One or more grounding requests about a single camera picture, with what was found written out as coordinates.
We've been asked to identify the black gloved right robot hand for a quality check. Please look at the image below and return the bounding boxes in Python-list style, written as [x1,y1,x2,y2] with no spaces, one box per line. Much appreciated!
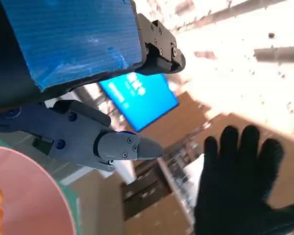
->
[194,125,294,235]

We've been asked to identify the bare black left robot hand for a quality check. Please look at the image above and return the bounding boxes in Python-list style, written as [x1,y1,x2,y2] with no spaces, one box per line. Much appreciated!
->
[0,0,186,172]

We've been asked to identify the pink bowl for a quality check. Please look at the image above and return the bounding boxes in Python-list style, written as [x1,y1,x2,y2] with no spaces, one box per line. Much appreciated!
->
[0,145,76,235]

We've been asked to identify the black shelf cabinet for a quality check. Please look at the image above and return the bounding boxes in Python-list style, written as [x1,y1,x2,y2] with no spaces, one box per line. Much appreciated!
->
[121,151,195,221]

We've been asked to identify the blue screen monitor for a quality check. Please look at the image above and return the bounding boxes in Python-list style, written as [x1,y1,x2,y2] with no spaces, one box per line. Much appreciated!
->
[98,72,179,132]

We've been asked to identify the green cutting mat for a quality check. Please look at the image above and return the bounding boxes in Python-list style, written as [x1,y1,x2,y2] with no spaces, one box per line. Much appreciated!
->
[0,132,82,235]

